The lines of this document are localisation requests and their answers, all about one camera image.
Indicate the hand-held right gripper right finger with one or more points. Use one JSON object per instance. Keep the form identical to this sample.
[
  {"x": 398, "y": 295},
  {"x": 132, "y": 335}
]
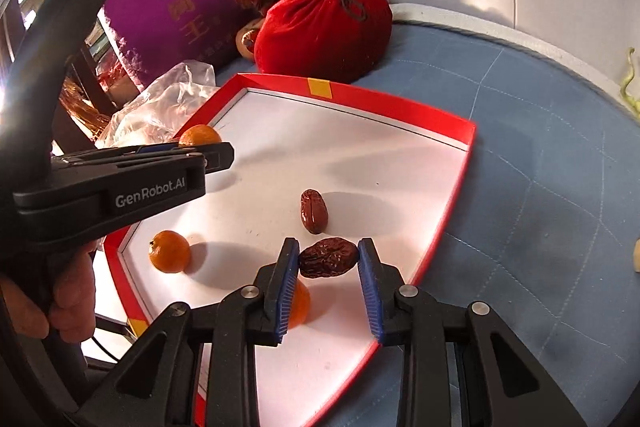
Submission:
[{"x": 368, "y": 302}]

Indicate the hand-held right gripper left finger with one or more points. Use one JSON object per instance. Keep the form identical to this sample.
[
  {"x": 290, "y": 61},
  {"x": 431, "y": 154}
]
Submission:
[{"x": 284, "y": 294}]

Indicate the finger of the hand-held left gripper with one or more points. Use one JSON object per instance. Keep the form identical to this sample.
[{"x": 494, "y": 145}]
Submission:
[
  {"x": 150, "y": 149},
  {"x": 217, "y": 157}
]

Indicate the small orange mandarin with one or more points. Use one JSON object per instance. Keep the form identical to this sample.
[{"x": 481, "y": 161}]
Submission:
[
  {"x": 170, "y": 251},
  {"x": 301, "y": 304},
  {"x": 199, "y": 137}
]

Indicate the wrinkled red date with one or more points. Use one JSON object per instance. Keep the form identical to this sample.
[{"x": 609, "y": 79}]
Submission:
[
  {"x": 313, "y": 211},
  {"x": 327, "y": 258}
]

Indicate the red cardboard tray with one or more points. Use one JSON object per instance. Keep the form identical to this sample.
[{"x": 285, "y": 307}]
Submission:
[{"x": 350, "y": 157}]

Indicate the person's left hand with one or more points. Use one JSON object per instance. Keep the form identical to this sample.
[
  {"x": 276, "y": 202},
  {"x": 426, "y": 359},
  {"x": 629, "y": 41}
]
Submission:
[{"x": 67, "y": 302}]

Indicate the clear plastic bag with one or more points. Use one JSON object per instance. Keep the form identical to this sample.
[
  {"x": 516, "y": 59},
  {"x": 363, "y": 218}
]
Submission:
[{"x": 160, "y": 102}]

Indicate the green bok choy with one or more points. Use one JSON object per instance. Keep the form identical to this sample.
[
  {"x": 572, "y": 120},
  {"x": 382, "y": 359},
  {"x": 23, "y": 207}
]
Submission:
[{"x": 631, "y": 79}]

